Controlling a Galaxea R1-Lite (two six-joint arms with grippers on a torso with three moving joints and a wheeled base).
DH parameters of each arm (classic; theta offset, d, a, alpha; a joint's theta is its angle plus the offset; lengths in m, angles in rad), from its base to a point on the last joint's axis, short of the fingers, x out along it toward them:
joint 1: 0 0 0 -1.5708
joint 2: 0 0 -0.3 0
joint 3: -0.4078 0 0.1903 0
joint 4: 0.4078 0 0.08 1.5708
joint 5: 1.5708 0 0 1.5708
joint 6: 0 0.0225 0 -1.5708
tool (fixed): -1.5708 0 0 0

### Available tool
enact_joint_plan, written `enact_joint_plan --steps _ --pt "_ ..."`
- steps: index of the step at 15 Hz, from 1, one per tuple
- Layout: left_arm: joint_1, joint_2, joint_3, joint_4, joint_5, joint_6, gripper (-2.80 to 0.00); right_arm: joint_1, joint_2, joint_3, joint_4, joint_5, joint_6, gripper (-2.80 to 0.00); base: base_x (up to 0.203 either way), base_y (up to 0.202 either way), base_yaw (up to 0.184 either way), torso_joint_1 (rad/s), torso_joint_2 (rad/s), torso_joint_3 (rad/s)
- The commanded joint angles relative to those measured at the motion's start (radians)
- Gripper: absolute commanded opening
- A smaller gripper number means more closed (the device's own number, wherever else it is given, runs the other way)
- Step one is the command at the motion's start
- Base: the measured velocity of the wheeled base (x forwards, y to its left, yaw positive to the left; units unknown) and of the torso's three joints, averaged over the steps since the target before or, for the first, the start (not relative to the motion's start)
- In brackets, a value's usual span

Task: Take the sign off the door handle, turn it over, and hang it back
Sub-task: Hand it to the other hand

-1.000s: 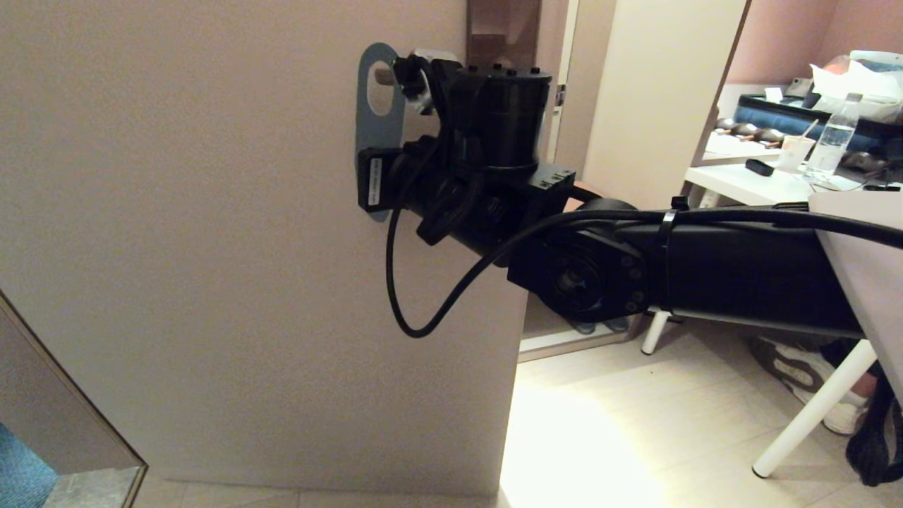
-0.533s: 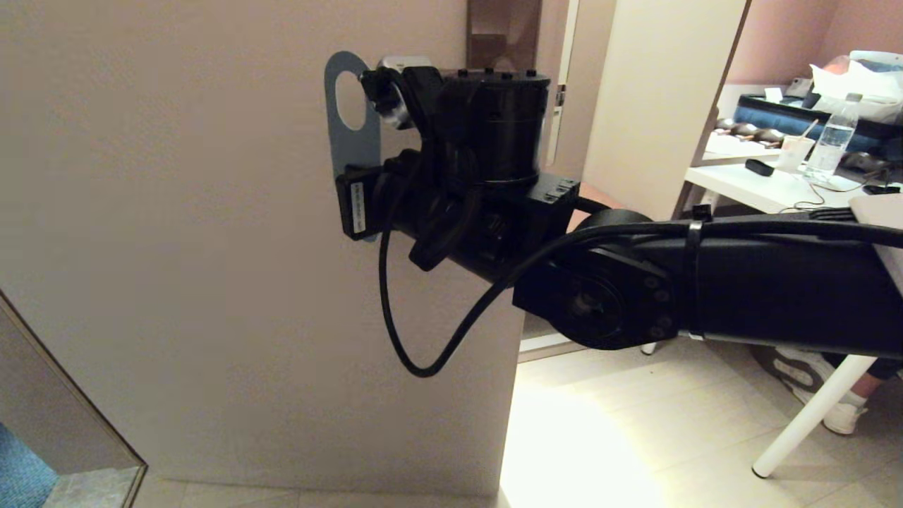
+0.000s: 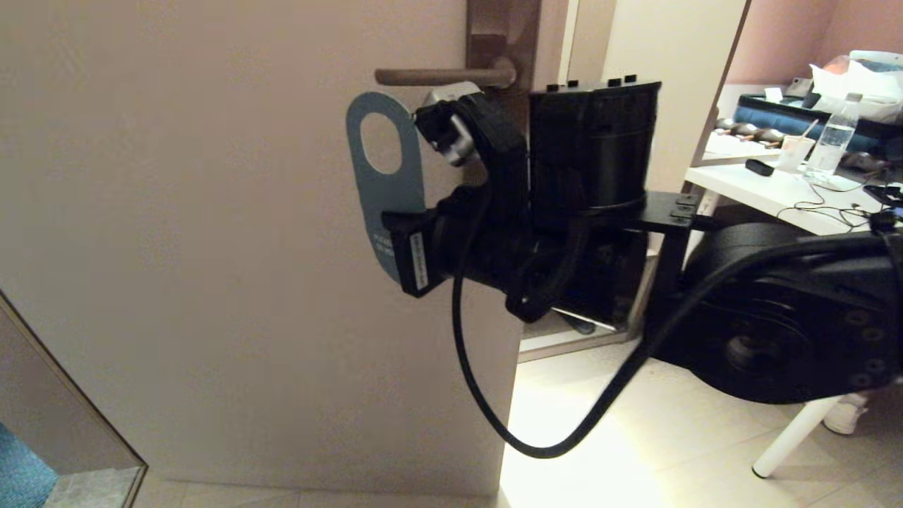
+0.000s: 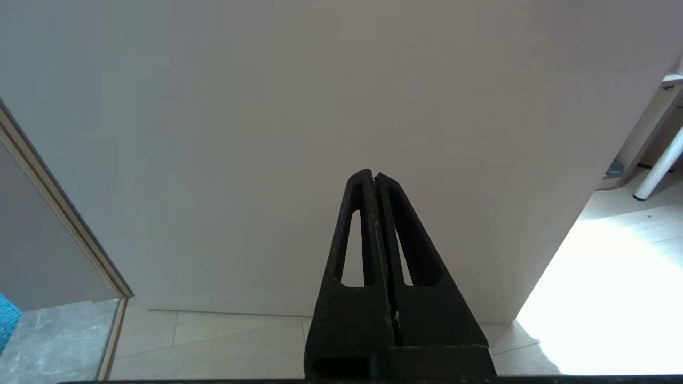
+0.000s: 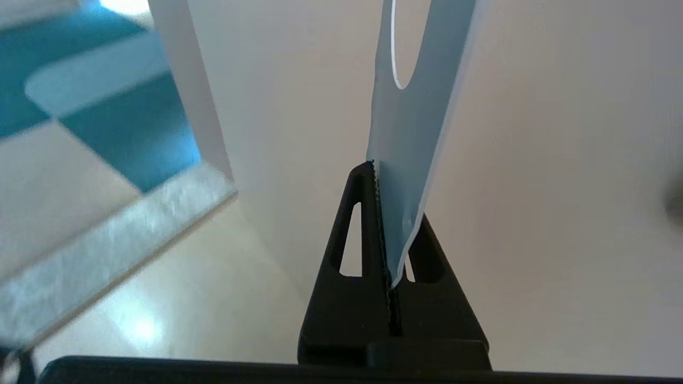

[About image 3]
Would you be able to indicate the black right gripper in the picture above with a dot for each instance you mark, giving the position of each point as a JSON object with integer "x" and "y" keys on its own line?
{"x": 504, "y": 261}

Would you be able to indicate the blue and white door hanger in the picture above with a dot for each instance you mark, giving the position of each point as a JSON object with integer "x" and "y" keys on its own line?
{"x": 367, "y": 190}

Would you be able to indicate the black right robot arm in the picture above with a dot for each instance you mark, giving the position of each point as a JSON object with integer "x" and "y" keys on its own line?
{"x": 592, "y": 155}

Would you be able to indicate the beige room door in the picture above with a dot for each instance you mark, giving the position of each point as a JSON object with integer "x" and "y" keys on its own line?
{"x": 211, "y": 247}

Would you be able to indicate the black slipper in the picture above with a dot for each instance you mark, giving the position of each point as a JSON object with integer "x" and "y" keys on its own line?
{"x": 582, "y": 326}

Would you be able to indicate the white shelf bench unit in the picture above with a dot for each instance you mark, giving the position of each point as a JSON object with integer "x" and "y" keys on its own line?
{"x": 677, "y": 42}

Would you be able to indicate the white paper sheet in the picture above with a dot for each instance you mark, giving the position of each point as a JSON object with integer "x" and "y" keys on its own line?
{"x": 737, "y": 147}

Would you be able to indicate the small black box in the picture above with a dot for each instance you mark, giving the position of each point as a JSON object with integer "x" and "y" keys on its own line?
{"x": 759, "y": 168}

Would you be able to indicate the dark blue tray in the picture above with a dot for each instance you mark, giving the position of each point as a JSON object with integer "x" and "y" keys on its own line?
{"x": 769, "y": 116}

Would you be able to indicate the white paper cup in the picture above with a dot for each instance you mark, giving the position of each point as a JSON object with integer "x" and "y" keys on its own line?
{"x": 791, "y": 155}

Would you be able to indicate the clear plastic water bottle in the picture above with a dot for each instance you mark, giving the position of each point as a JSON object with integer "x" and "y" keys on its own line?
{"x": 832, "y": 141}

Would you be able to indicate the blue carpet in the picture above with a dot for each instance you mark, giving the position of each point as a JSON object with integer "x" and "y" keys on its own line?
{"x": 21, "y": 480}

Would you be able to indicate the white sneaker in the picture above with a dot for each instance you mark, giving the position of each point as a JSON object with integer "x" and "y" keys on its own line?
{"x": 845, "y": 416}

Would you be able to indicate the black smartphone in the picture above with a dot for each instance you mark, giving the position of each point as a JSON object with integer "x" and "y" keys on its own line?
{"x": 887, "y": 199}

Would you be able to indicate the white plastic bag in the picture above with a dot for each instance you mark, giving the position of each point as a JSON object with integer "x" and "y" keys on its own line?
{"x": 868, "y": 85}

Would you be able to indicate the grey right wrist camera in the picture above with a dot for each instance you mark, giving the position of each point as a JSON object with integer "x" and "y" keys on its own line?
{"x": 451, "y": 116}

